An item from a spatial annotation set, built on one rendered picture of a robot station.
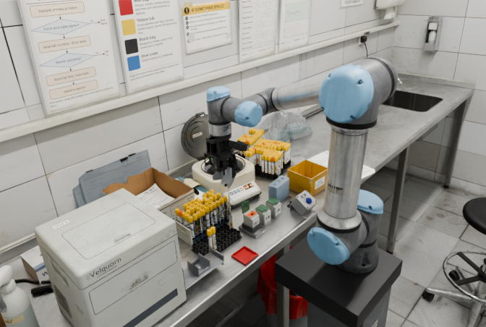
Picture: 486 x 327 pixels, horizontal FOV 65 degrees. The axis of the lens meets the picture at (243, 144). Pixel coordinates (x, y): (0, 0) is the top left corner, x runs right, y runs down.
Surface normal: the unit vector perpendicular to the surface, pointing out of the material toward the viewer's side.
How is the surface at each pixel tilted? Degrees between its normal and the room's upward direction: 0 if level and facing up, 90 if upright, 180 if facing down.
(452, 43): 90
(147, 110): 90
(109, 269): 90
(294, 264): 4
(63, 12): 95
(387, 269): 4
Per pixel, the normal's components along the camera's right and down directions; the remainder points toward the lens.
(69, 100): 0.73, 0.29
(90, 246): -0.04, -0.91
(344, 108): -0.68, 0.21
